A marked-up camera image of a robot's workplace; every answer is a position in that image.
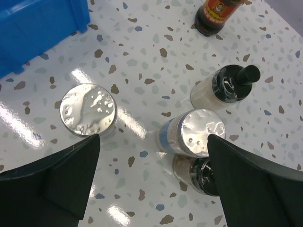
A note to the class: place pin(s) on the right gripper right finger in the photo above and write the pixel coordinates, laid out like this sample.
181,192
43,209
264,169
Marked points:
254,191

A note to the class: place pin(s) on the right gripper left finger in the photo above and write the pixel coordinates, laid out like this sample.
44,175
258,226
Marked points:
52,191

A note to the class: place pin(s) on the black-cap brown spice grinder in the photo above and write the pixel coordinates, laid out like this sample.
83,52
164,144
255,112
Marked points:
196,172

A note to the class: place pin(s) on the silver-lid blue-label spice jar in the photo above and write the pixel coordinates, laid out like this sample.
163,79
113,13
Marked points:
187,134

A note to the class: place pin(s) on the silver-lid white spice jar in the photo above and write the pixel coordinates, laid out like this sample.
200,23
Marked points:
89,109

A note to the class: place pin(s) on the black-cap white powder grinder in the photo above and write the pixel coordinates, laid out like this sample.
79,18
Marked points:
227,86

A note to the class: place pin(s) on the red-lid sauce jar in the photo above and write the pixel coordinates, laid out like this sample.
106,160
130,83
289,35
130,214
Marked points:
210,18

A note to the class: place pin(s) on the blue plastic divided bin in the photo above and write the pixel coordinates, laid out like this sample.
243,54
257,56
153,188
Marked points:
29,28

